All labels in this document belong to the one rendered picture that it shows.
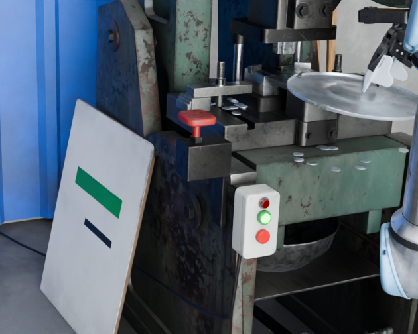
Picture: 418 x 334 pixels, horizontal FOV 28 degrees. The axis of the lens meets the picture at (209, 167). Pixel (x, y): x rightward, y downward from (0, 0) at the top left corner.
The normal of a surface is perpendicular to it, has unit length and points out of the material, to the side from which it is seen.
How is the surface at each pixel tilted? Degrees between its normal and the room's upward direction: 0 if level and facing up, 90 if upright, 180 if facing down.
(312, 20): 90
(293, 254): 105
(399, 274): 86
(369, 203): 90
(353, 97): 7
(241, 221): 90
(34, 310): 0
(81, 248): 78
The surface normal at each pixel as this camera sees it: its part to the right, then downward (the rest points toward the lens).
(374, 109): 0.14, -0.91
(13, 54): 0.45, 0.30
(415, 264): -0.48, 0.43
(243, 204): -0.89, 0.11
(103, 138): -0.84, -0.07
